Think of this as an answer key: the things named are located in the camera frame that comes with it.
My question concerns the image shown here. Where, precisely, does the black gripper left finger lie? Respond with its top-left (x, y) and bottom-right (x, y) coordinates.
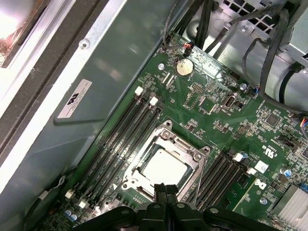
top-left (72, 183), bottom-right (168, 231)

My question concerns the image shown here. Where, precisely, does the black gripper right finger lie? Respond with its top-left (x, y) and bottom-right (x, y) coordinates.
top-left (167, 184), bottom-right (281, 231)

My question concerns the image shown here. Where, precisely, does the silver CPU green substrate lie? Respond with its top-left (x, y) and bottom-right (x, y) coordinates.
top-left (139, 146), bottom-right (194, 191)

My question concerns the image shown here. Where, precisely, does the thin wire locking lever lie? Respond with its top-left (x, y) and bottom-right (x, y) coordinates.
top-left (194, 156), bottom-right (207, 202)

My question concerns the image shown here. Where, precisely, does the metal socket cover frame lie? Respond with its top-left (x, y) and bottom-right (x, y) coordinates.
top-left (121, 127), bottom-right (209, 203)

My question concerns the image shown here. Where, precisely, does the CPU socket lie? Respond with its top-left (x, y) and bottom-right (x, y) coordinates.
top-left (115, 120), bottom-right (211, 207)

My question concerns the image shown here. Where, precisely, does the green motherboard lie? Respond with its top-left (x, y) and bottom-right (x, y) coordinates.
top-left (45, 30), bottom-right (308, 231)

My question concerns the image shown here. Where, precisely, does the silver finned heatsink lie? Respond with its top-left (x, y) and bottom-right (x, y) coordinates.
top-left (273, 184), bottom-right (308, 225)

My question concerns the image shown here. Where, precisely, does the round coin battery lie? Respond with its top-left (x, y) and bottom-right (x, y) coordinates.
top-left (175, 59), bottom-right (194, 77)

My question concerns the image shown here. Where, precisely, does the black open PC case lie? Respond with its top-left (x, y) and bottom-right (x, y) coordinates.
top-left (0, 0), bottom-right (308, 231)

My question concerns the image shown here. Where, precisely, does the silver metal drive cage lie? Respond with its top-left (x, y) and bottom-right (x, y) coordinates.
top-left (181, 0), bottom-right (308, 106)

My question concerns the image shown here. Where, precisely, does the black cable with clip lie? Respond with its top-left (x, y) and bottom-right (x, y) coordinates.
top-left (205, 20), bottom-right (243, 52)

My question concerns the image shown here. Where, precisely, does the thin grey wire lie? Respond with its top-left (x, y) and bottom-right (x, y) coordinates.
top-left (161, 0), bottom-right (191, 52)

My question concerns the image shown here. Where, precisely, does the thick black sleeved cable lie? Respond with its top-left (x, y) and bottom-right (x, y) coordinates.
top-left (261, 6), bottom-right (308, 110)

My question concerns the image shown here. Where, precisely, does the silver metal bracket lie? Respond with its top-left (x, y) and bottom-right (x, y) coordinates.
top-left (276, 0), bottom-right (308, 65)

